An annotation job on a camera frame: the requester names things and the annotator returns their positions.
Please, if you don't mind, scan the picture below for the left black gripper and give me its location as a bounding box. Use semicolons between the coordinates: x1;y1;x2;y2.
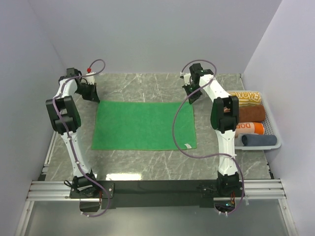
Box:
75;82;100;102

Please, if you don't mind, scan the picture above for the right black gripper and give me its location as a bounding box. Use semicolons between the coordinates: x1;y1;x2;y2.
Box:
183;81;203;104

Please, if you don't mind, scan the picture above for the green towel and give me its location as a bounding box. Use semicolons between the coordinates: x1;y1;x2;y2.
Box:
92;101;197;151

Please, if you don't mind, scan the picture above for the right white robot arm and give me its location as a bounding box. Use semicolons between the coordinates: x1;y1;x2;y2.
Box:
180;59;242;196

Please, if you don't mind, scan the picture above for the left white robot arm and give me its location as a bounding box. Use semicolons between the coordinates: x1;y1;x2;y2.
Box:
45;68;100;198

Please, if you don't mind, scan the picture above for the yellow white rolled towel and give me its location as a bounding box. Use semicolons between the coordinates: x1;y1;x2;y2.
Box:
228;91;262;107

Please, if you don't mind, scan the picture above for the brown rolled towel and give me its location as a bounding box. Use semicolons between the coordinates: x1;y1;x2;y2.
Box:
239;105;266;122

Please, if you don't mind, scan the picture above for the orange white rolled towel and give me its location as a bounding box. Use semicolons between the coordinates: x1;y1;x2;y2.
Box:
235;122;265;137

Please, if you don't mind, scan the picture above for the dark blue rolled towel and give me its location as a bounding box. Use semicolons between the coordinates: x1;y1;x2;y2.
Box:
234;134;278;147

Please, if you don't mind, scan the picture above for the white plastic basket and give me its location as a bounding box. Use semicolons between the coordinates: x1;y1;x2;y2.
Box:
228;90;281;150

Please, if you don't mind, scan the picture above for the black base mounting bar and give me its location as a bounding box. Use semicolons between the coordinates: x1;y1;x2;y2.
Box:
69;179;244;209

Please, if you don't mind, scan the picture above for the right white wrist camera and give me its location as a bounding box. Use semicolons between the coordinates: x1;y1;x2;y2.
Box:
180;72;192;86

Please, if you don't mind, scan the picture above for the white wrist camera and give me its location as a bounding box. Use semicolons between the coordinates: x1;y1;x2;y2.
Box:
82;67;95;85
180;72;192;86

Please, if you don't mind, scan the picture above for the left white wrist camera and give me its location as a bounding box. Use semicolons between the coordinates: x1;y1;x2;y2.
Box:
82;67;95;85

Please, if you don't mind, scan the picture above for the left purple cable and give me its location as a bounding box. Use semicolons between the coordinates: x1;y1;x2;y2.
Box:
53;59;111;218

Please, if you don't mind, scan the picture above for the purple cable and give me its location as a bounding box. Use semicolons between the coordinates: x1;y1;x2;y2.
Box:
171;59;246;216
53;59;111;218

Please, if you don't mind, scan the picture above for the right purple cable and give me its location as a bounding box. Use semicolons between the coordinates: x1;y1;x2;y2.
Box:
171;59;246;216

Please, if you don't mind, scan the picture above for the aluminium rail frame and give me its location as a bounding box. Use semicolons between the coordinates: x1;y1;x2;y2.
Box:
14;73;296;236

